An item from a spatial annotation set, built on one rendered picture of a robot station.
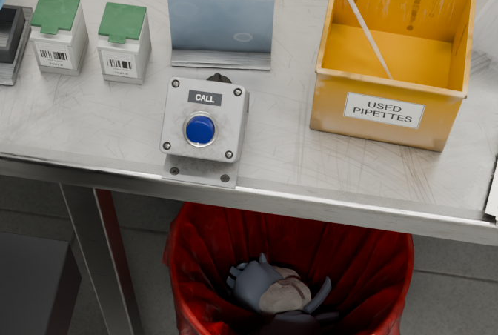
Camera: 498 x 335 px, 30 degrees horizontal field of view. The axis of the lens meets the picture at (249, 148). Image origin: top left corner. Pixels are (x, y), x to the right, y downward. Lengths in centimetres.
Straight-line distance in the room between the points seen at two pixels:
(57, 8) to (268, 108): 22
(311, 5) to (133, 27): 21
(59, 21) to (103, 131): 11
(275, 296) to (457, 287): 43
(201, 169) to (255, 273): 68
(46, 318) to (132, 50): 28
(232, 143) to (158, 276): 98
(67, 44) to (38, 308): 27
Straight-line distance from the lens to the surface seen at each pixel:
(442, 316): 179
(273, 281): 155
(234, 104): 83
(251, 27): 91
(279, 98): 92
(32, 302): 76
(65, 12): 91
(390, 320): 129
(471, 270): 184
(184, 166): 88
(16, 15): 96
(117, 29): 89
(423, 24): 95
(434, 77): 95
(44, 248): 77
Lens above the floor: 164
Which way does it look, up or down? 59 degrees down
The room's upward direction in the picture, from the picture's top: 2 degrees clockwise
